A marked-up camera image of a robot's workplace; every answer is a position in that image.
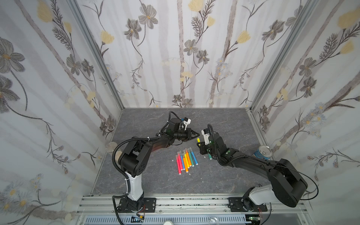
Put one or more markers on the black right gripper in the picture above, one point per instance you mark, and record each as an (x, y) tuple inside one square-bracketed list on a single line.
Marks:
[(207, 145)]

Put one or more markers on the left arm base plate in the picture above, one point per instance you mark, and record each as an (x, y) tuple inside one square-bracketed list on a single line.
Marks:
[(147, 205)]

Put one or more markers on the round silver lid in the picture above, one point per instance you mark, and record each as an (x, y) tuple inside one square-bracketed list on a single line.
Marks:
[(110, 147)]

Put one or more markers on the aluminium frame rail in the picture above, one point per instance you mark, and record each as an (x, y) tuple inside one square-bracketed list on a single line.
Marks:
[(173, 204)]

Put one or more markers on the small blue marker pen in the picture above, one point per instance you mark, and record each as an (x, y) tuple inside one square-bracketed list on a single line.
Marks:
[(182, 163)]

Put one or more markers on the teal marker pen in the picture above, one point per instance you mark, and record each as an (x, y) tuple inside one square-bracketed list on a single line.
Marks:
[(191, 163)]

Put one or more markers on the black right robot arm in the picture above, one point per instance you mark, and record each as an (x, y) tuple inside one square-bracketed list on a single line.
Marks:
[(286, 186)]

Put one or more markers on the blue soup can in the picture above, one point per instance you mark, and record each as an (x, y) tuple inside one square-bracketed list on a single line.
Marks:
[(263, 152)]

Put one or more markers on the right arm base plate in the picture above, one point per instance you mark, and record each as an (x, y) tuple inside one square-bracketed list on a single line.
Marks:
[(239, 204)]

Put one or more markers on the light orange marker pen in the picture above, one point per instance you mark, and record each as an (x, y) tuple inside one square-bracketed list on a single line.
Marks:
[(185, 164)]

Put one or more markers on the pink marker pen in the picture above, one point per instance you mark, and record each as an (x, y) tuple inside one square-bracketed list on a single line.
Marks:
[(178, 165)]

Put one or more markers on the white vented cable duct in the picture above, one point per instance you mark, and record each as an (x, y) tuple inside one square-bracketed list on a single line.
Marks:
[(237, 219)]

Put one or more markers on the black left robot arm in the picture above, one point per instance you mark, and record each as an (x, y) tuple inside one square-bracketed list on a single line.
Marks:
[(131, 157)]

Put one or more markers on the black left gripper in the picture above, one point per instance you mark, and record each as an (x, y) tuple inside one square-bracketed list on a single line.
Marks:
[(188, 134)]

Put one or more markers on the red marker pen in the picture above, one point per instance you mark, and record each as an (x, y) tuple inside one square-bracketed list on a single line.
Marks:
[(178, 154)]

